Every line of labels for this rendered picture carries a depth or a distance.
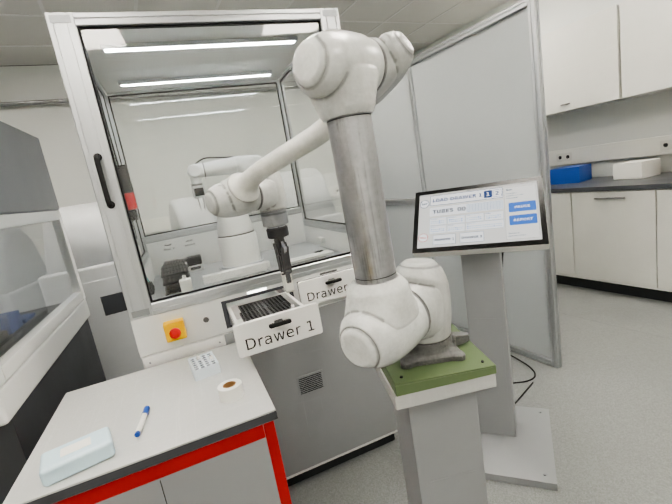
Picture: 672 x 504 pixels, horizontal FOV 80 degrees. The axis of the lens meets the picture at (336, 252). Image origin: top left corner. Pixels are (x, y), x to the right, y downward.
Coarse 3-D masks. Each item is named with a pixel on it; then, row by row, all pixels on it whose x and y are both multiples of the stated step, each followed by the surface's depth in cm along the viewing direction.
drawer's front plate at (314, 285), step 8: (336, 272) 173; (344, 272) 174; (352, 272) 175; (304, 280) 169; (312, 280) 169; (320, 280) 170; (344, 280) 174; (352, 280) 176; (304, 288) 168; (312, 288) 169; (320, 288) 170; (328, 288) 172; (336, 288) 173; (304, 296) 168; (312, 296) 170; (320, 296) 171; (328, 296) 172; (336, 296) 174; (304, 304) 169
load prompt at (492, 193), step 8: (464, 192) 172; (472, 192) 171; (480, 192) 169; (488, 192) 168; (496, 192) 166; (432, 200) 178; (440, 200) 176; (448, 200) 174; (456, 200) 172; (464, 200) 171; (472, 200) 169
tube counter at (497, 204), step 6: (462, 204) 170; (468, 204) 169; (474, 204) 168; (480, 204) 167; (486, 204) 166; (492, 204) 164; (498, 204) 163; (462, 210) 169; (468, 210) 168; (474, 210) 167; (480, 210) 166; (486, 210) 164
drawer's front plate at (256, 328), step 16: (256, 320) 129; (272, 320) 131; (304, 320) 135; (320, 320) 137; (240, 336) 128; (256, 336) 130; (272, 336) 132; (304, 336) 136; (240, 352) 128; (256, 352) 130
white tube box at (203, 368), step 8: (208, 352) 144; (192, 360) 139; (200, 360) 138; (208, 360) 137; (216, 360) 136; (192, 368) 132; (200, 368) 132; (208, 368) 132; (216, 368) 133; (200, 376) 131; (208, 376) 132
